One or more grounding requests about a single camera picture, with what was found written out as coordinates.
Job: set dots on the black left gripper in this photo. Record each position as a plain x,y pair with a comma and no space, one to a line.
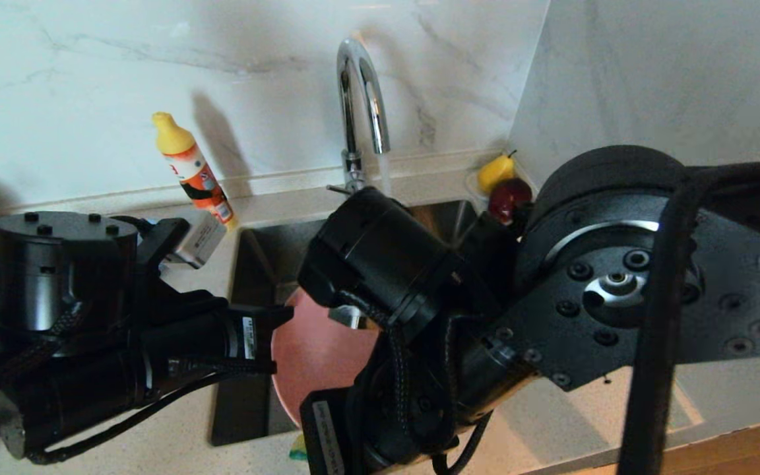
215,343

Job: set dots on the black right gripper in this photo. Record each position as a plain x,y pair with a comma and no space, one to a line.
367,429

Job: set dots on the yellow green fish-shaped sponge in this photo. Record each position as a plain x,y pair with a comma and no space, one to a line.
298,452

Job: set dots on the pink plate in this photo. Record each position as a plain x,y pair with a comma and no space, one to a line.
317,356

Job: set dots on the orange yellow detergent bottle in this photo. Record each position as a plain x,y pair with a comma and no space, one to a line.
192,171

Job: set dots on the chrome curved faucet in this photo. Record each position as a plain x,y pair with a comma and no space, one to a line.
349,105

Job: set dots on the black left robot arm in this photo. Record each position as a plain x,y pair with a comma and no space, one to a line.
63,277

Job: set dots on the stainless steel sink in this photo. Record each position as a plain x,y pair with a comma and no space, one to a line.
268,251

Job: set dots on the dark red apple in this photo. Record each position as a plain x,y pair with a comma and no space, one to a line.
508,198

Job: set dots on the yellow pear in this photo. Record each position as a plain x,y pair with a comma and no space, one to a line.
495,171

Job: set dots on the brown wooden cabinet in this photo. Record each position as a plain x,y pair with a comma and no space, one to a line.
736,455

